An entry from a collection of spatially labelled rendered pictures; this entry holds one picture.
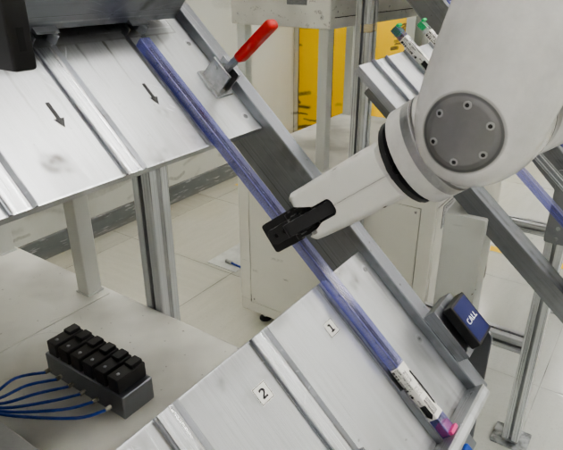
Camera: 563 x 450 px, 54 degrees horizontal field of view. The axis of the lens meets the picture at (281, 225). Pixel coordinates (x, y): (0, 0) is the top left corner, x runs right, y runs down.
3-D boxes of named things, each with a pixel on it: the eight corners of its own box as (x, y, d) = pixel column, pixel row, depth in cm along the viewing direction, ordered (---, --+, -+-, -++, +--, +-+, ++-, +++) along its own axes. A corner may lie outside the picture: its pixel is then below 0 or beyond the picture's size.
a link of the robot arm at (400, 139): (437, 87, 47) (408, 104, 49) (394, 105, 40) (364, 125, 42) (486, 171, 47) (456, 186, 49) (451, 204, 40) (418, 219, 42)
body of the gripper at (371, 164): (421, 103, 49) (331, 160, 56) (370, 127, 41) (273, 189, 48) (464, 176, 49) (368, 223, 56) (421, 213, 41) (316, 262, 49)
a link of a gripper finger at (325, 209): (365, 178, 46) (349, 186, 52) (286, 224, 45) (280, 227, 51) (372, 190, 46) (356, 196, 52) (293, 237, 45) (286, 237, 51)
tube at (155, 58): (447, 429, 54) (456, 427, 53) (441, 438, 53) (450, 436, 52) (146, 45, 59) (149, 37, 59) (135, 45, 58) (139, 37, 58)
